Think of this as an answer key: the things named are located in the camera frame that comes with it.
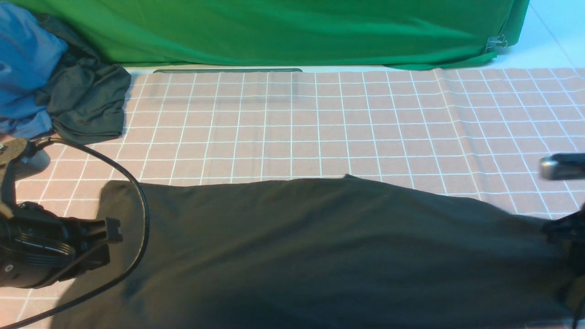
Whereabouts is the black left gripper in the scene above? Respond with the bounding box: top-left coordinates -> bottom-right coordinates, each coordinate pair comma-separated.
60,218 -> 123,279

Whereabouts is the black left camera cable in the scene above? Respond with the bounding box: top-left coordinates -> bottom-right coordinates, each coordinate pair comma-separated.
0,137 -> 150,329

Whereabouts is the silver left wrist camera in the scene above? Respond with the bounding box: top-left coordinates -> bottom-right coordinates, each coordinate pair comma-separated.
0,139 -> 51,181

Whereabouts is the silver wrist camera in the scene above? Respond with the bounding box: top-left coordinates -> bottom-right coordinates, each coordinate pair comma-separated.
0,139 -> 51,181
539,153 -> 585,181

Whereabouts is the blue garment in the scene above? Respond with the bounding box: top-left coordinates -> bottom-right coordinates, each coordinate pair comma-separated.
0,1 -> 68,139

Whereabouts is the green backdrop cloth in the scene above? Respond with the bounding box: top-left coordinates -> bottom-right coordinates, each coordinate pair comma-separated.
14,0 -> 529,70

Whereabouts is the pink checkered tablecloth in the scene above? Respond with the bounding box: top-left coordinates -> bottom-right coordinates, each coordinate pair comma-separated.
0,68 -> 585,329

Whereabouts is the dark gray long-sleeve shirt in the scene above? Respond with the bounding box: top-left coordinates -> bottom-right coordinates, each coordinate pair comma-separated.
51,176 -> 584,329

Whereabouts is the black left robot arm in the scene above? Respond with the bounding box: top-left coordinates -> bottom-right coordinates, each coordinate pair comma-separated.
0,202 -> 123,289

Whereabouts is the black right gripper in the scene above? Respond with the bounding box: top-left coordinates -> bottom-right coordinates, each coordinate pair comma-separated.
542,208 -> 585,256

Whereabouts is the dark green crumpled garment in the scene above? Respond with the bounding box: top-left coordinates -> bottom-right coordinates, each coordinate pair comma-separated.
35,14 -> 131,144

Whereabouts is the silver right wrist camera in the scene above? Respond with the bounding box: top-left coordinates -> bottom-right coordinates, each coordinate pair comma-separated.
539,153 -> 585,181

